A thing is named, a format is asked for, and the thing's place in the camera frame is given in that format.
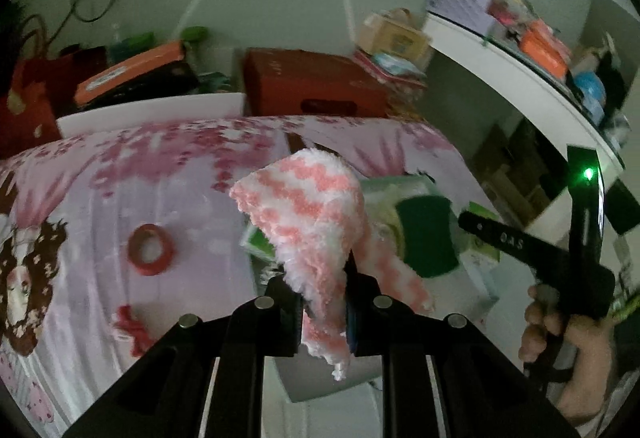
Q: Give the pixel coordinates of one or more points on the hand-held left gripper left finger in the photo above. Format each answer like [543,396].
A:
[287,313]

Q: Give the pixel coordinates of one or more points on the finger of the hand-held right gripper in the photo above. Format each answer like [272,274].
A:
[510,240]

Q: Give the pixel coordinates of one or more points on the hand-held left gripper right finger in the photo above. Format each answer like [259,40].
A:
[360,318]

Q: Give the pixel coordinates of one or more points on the white tray with teal rim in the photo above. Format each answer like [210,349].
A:
[465,288]

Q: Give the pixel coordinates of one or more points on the dark green sponge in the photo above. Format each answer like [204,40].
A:
[427,238]

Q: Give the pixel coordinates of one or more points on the pink and white fluffy cloth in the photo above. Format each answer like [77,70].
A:
[310,198]

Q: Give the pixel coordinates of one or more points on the pale green cloth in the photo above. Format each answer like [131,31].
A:
[395,188]

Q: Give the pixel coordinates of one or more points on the person's right hand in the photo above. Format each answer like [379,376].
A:
[590,343]

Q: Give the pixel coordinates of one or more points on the cardboard boxes under desk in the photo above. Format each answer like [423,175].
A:
[515,172]

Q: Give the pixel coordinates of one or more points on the white and green container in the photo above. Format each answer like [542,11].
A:
[255,243]

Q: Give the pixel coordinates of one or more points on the pink floral printed blanket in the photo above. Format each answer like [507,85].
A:
[200,218]

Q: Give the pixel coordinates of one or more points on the red tape roll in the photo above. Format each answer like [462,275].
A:
[165,263]

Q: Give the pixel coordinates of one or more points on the red knotted cloth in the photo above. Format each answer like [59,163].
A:
[132,328]

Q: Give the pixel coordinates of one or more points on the blue container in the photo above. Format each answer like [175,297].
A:
[590,90]

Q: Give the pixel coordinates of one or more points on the white desk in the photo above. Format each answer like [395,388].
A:
[500,67]

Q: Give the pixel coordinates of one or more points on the red zigzag patterned tin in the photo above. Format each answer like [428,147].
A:
[400,80]

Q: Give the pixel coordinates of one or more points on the blue wet wipes packet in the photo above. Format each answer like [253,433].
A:
[392,62]

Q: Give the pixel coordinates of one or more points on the pink packet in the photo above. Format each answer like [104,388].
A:
[505,10]

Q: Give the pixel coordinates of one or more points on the small cardboard box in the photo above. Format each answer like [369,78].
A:
[400,37]

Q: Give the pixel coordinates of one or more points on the red cardboard box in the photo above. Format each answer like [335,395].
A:
[310,77]

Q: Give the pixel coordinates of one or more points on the white bed board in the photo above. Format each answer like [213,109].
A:
[150,110]

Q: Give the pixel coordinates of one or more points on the black box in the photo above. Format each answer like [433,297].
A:
[170,82]

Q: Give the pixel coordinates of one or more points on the flat orange box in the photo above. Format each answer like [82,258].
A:
[130,70]

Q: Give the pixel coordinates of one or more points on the green bottle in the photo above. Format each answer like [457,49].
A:
[132,45]

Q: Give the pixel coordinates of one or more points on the red bag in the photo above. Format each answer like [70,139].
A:
[25,112]

